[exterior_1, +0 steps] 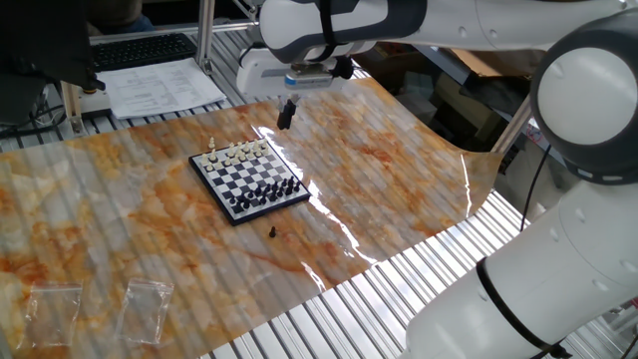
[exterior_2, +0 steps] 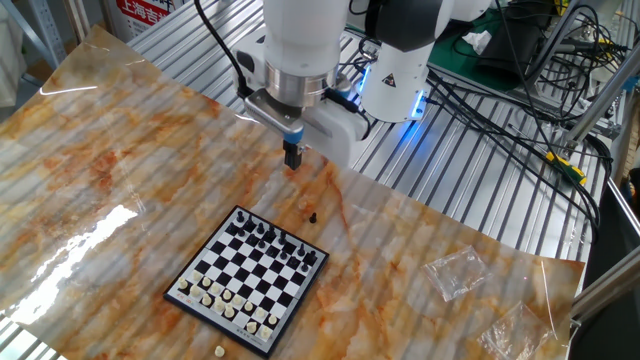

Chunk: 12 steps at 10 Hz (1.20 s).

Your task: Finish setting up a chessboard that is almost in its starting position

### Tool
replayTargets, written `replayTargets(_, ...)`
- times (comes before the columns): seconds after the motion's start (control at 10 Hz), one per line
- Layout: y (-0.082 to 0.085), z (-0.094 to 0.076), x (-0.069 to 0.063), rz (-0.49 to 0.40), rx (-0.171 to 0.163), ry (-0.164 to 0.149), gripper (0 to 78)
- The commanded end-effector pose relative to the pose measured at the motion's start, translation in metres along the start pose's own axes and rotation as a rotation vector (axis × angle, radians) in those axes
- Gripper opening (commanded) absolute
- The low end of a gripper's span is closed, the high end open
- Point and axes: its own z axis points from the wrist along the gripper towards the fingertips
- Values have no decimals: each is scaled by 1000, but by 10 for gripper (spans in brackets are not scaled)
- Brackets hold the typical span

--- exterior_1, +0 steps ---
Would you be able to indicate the white chess bishop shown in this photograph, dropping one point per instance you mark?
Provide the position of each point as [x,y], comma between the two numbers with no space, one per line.
[211,143]
[247,146]

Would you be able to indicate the white chess king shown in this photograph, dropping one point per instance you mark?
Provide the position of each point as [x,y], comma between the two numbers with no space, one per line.
[230,149]

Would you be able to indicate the upright aluminium profile post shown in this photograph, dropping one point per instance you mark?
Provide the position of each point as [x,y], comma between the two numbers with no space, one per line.
[205,30]

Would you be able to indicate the white chess knight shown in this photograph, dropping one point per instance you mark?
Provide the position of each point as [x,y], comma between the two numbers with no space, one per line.
[213,155]
[255,145]

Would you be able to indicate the clear plastic zip bag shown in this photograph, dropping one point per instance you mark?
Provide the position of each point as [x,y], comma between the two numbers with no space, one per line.
[50,314]
[144,311]

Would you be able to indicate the white stand base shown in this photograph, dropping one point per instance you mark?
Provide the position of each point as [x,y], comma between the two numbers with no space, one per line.
[95,105]

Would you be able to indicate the white chess rook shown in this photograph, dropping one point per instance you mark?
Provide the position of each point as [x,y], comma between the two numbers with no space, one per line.
[264,144]
[204,159]

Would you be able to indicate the silver wrist camera blue caps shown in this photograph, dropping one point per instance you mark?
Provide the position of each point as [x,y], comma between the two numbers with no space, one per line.
[309,80]

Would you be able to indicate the white chess queen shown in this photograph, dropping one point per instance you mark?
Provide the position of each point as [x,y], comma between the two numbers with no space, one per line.
[238,148]

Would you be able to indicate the black white folding chessboard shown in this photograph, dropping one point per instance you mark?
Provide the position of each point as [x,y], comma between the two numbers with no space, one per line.
[249,179]

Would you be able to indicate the black chess queen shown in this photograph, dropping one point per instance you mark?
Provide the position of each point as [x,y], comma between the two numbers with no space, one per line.
[272,195]

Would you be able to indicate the brown cardboard box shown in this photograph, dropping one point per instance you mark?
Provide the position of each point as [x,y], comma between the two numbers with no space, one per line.
[476,64]

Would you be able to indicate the orange marble pattern sheet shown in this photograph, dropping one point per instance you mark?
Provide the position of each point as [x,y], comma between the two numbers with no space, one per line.
[124,239]

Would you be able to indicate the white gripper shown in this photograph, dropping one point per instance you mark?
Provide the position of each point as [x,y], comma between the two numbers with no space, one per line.
[259,75]

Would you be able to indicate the black computer keyboard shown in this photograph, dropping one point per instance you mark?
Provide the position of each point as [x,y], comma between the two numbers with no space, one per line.
[142,50]

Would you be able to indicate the slanted aluminium strut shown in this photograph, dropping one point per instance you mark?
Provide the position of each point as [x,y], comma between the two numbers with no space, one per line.
[512,127]

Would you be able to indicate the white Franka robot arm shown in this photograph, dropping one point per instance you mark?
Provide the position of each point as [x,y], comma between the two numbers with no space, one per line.
[588,95]

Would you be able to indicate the person in brown jacket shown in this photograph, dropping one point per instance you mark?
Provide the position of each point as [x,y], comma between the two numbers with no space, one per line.
[114,12]

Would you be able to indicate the short beige upright post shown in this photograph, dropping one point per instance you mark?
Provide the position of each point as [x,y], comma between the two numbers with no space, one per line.
[71,105]

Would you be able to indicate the black chess knight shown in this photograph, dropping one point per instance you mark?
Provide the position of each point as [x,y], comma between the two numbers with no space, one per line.
[289,189]
[245,204]

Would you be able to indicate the printed white paper sheet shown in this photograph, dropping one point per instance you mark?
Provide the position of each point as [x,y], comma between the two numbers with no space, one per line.
[159,87]

